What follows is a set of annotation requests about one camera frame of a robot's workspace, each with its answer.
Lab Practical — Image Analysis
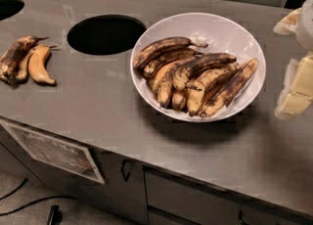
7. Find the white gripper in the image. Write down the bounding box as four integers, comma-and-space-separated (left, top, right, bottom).
273, 0, 313, 120

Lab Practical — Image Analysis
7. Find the yellow brown banana bowl middle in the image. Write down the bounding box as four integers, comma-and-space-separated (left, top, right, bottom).
187, 64, 239, 116

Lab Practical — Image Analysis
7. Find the framed landfill sign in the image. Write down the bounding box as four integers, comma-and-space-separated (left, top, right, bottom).
1, 122, 105, 184

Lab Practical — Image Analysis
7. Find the dark banana on counter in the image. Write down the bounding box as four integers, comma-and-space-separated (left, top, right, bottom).
0, 35, 45, 82

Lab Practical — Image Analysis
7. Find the brown banana bowl left front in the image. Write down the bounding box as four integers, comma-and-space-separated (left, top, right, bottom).
156, 56, 196, 108

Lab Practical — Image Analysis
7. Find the black cabinet handle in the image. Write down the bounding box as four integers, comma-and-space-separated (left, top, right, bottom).
120, 159, 132, 182

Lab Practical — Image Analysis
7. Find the yellow banana in bowl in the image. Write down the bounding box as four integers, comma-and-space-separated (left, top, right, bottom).
148, 61, 182, 93

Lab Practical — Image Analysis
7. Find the black object on floor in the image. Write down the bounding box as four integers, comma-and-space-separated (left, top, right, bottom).
47, 205, 63, 225

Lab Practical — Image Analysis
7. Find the middle brown banana on counter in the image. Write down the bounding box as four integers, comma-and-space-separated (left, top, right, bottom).
15, 44, 42, 83

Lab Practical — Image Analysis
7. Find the white bowl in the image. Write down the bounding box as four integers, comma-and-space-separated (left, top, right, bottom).
130, 13, 266, 122

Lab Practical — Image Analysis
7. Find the top dark spotted banana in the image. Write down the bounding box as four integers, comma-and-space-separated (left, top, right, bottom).
133, 36, 208, 68

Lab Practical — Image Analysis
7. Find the short banana bowl front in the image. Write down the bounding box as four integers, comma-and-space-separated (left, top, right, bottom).
172, 89, 188, 111

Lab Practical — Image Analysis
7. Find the long spotted banana bowl right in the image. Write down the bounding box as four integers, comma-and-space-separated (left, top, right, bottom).
198, 58, 258, 117

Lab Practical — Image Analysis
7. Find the grey drawer front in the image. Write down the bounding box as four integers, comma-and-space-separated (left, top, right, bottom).
145, 170, 313, 225

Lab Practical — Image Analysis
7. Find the yellow banana on counter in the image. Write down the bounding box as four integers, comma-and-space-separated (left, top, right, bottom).
28, 44, 57, 86

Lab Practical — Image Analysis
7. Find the black floor cable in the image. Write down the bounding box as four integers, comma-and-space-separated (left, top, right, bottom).
0, 177, 77, 217

